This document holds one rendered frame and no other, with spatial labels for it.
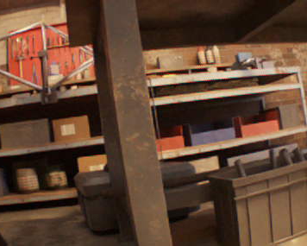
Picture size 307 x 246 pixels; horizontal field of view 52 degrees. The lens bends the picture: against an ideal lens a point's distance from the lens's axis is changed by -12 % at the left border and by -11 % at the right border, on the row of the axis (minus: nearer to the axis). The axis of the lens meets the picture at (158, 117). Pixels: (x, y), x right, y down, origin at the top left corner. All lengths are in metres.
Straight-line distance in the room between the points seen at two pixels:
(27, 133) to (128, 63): 1.81
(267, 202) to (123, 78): 0.54
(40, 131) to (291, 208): 1.91
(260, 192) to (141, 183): 0.37
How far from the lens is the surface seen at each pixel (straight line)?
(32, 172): 2.62
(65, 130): 2.53
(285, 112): 3.00
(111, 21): 0.84
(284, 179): 1.05
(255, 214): 1.01
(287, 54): 4.07
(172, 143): 2.57
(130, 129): 0.79
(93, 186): 1.48
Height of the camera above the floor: 0.38
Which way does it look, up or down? 4 degrees up
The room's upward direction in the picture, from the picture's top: 9 degrees counter-clockwise
